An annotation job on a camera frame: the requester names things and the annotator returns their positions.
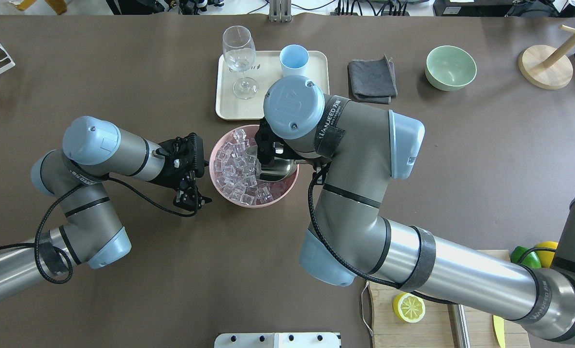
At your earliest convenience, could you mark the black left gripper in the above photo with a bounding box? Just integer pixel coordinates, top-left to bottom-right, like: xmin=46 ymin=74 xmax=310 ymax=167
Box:
xmin=152 ymin=133 xmax=213 ymax=212

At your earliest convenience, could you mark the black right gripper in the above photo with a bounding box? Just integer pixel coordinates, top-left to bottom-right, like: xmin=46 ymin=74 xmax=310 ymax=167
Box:
xmin=254 ymin=117 xmax=285 ymax=165

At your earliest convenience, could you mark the steel ice scoop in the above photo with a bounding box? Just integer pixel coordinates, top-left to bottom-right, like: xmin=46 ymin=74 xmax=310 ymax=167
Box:
xmin=245 ymin=153 xmax=298 ymax=182

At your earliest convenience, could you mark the pink bowl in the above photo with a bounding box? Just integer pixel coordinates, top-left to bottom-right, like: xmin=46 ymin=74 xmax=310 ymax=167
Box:
xmin=209 ymin=125 xmax=299 ymax=208

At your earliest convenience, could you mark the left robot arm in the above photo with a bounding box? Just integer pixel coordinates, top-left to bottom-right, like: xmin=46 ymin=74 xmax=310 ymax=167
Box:
xmin=0 ymin=116 xmax=211 ymax=302

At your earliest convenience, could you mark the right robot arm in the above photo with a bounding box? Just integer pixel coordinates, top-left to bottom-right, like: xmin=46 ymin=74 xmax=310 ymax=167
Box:
xmin=260 ymin=75 xmax=575 ymax=345

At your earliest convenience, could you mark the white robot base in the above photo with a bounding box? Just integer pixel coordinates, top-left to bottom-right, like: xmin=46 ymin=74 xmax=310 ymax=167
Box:
xmin=214 ymin=331 xmax=342 ymax=348

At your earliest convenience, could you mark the pile of ice cubes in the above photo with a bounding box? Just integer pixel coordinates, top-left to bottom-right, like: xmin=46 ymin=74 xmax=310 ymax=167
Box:
xmin=214 ymin=127 xmax=290 ymax=204

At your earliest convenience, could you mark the light blue cup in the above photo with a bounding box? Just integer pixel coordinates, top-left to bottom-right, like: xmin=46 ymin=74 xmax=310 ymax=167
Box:
xmin=279 ymin=44 xmax=310 ymax=77

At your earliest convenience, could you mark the cream serving tray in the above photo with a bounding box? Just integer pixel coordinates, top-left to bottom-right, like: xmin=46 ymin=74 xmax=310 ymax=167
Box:
xmin=215 ymin=51 xmax=330 ymax=121

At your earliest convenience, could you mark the clear wine glass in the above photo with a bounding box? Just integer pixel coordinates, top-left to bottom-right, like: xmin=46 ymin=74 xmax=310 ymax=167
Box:
xmin=222 ymin=26 xmax=258 ymax=100

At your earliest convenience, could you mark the grey folded cloth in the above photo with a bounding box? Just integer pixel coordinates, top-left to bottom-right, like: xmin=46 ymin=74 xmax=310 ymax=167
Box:
xmin=348 ymin=55 xmax=398 ymax=105

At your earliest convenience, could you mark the green bowl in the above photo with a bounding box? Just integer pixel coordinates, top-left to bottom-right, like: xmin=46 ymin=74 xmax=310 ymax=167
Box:
xmin=425 ymin=45 xmax=478 ymax=92

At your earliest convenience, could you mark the lemon half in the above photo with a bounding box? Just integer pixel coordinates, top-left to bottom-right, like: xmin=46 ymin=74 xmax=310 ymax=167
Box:
xmin=393 ymin=292 xmax=426 ymax=323

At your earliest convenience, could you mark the bamboo cutting board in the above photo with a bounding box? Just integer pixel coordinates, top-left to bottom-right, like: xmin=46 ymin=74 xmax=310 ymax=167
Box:
xmin=361 ymin=249 xmax=531 ymax=348

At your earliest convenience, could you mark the steel muddler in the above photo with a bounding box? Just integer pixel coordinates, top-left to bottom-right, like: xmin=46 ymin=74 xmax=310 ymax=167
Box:
xmin=448 ymin=304 xmax=471 ymax=348

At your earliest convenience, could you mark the green lime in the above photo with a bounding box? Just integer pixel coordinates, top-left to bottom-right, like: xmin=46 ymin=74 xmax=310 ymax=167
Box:
xmin=510 ymin=246 xmax=542 ymax=269

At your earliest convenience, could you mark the wooden mug stand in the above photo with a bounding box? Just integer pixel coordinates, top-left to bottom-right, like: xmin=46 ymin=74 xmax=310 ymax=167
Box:
xmin=517 ymin=25 xmax=575 ymax=90

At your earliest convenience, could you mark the yellow plastic knife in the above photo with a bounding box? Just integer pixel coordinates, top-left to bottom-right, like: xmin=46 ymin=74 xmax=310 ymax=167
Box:
xmin=492 ymin=315 xmax=506 ymax=348

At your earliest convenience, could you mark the whole lemon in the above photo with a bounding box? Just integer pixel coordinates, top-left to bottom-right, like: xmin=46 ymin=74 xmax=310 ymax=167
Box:
xmin=533 ymin=241 xmax=559 ymax=268

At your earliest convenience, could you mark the aluminium frame post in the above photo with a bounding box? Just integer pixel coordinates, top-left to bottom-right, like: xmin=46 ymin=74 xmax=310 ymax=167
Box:
xmin=268 ymin=0 xmax=292 ymax=23

